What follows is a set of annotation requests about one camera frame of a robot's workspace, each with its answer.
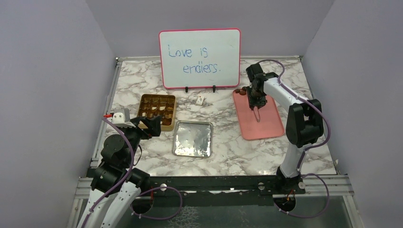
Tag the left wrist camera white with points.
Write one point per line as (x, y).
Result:
(120, 118)

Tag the black table base rail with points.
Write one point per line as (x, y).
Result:
(207, 191)

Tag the pink plastic tray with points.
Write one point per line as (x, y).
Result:
(270, 126)

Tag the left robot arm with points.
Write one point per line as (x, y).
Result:
(116, 180)

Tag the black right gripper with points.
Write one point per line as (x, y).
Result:
(253, 102)

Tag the gold chocolate box tray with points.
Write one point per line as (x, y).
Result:
(152, 105)

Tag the small white card box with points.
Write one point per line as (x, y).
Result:
(200, 100)

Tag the chocolate pile on tray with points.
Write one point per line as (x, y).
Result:
(240, 92)

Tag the pink silicone tongs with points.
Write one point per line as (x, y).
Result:
(257, 114)

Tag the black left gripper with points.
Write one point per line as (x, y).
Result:
(153, 125)

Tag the pink-framed whiteboard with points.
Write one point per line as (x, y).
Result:
(204, 58)

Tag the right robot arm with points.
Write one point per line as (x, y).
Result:
(304, 123)

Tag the silver tin lid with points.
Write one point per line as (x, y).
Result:
(193, 139)

